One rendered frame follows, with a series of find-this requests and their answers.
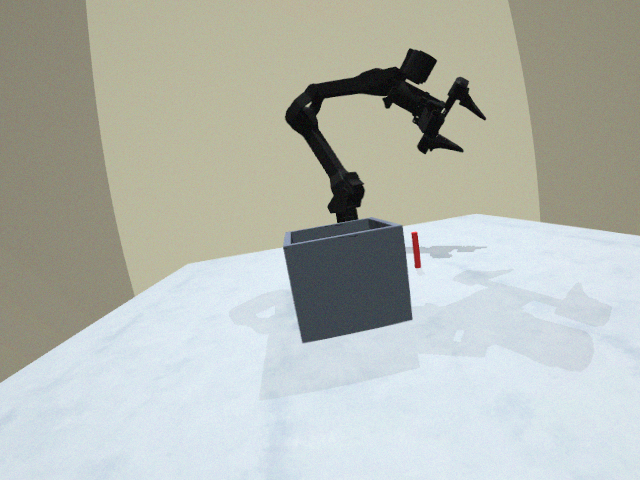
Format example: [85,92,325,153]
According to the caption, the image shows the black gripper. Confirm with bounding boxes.
[409,76,486,154]

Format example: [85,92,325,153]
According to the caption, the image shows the red peg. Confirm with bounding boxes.
[412,232,422,268]

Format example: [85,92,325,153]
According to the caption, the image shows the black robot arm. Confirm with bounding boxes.
[285,48,445,223]

